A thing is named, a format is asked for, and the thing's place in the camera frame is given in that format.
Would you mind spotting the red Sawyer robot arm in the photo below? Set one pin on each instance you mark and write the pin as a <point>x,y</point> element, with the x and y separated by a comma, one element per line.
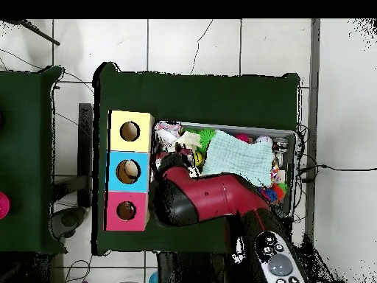
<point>212,197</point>

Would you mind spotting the wooden box with three holes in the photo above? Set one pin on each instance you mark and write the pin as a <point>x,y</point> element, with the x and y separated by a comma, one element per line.
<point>140,177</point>

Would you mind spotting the shallow clear mesh bin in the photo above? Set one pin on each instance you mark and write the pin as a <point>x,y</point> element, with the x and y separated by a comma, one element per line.
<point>293,147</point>

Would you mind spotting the small yellow ball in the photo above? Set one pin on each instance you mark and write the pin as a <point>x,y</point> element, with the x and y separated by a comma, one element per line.
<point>198,158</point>

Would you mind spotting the green spiky ball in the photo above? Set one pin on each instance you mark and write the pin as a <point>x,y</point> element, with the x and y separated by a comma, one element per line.
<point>207,139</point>

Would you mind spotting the colourful printed packet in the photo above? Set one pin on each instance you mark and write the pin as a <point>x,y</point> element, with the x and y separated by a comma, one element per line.
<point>167,132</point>

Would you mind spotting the mint green muslin cloth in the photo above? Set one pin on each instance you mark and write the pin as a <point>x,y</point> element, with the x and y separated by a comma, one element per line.
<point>241,153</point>

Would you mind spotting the dark green table cloth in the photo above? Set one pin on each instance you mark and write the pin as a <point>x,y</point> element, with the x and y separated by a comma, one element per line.
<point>194,97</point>

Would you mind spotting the white baseball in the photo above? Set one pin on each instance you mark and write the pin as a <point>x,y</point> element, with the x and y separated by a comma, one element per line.
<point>264,140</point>

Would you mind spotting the black upright panel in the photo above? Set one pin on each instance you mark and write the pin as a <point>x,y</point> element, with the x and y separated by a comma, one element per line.
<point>85,147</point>

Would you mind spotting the blue ball on floor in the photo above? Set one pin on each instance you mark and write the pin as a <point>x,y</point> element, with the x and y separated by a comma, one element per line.
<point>154,279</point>

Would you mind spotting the grey stand base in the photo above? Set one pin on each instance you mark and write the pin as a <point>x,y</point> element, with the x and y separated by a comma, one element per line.
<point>68,221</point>

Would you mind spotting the green covered side table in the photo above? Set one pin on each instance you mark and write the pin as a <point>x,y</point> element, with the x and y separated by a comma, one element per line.
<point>26,159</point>

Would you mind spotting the pink round object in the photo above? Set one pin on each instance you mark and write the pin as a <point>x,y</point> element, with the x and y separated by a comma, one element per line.
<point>3,205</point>

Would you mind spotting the black rod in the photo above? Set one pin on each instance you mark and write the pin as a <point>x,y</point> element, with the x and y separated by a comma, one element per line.
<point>35,32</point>

